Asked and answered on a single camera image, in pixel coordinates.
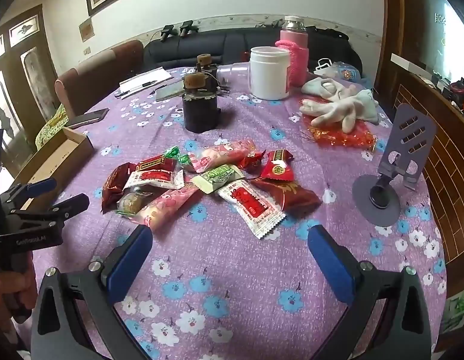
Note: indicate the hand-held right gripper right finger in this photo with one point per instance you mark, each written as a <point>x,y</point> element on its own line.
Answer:
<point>329,266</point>

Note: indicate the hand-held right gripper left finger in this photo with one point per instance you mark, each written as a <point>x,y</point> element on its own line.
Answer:
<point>130,258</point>

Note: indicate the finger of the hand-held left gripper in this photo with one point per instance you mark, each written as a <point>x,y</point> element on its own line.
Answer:
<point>72,204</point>
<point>42,186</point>

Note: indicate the cardboard box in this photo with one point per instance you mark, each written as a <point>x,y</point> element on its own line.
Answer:
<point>55,153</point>

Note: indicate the dark red snack packet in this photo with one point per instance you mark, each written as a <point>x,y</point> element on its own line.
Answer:
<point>292,195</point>
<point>113,187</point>

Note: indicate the clear packet with brown cake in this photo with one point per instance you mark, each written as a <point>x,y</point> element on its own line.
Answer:
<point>132,202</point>

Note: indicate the white and red snack packet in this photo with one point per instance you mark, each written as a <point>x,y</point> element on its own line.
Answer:
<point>157,178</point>
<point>250,204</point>

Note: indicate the red packet with gold label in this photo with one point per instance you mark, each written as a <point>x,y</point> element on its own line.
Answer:
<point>155,164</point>

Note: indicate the red packet with round emblem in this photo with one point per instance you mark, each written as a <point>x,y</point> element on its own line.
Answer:
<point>278,167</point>

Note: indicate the green candy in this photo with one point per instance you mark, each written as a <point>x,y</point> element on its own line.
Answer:
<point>175,155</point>

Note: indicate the person's left hand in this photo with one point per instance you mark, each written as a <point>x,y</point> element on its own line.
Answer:
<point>14,288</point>

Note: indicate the green floral cushion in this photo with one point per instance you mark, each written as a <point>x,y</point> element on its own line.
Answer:
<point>52,125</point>

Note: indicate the smartphone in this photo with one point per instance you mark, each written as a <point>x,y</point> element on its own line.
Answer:
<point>87,117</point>

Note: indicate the purple floral tablecloth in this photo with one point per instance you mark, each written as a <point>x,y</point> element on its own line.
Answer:
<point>232,288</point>

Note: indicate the green and white snack packet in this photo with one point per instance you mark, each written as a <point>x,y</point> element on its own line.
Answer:
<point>217,176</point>

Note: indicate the wooden glass door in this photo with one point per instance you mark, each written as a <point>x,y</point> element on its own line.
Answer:
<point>29,63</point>

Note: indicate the red and gold bag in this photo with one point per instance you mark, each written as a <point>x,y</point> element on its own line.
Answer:
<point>352,138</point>

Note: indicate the brown armchair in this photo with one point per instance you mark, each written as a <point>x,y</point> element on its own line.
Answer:
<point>104,71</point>

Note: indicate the black and white pen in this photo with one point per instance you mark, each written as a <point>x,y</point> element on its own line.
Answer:
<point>136,88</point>

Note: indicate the small red candy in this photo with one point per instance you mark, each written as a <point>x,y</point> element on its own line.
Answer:
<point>250,159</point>

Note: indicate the green printed box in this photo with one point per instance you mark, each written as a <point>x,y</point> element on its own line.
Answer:
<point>458,313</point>

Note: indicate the black marker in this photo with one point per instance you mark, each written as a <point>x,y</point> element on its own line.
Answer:
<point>157,90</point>

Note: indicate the white paper notebook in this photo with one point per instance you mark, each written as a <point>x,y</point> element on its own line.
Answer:
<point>142,78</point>

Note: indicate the thin booklet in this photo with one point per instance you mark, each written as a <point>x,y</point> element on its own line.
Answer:
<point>172,92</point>

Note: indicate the grey phone stand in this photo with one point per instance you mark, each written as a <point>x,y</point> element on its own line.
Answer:
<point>411,138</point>

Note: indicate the white glove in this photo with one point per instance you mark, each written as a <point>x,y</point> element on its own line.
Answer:
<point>340,114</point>
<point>322,88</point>

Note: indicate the black jar with cork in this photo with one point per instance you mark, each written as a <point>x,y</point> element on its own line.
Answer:
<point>200,112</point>
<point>205,63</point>

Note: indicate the white cartoon plastic bag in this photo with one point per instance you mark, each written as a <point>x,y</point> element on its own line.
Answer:
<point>342,71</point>

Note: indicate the black device on sofa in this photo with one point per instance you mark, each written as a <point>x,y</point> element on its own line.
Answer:
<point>166,32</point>
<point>188,28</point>

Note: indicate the white plastic jar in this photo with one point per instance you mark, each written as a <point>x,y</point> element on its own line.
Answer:
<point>269,75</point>

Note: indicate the black leather sofa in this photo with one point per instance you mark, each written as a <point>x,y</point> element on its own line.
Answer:
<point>202,48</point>

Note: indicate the clear plastic bottle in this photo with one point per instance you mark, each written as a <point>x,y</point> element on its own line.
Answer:
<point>235,73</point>

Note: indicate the thermos with pink knit sleeve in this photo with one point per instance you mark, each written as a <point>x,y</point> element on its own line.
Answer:
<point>295,56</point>

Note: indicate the white flat box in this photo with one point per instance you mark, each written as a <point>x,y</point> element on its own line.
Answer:
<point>408,65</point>

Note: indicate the wooden wall unit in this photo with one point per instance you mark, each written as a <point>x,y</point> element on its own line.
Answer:
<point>441,165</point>

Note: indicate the small wall plaque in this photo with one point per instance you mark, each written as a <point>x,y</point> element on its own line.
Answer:
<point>86,30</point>

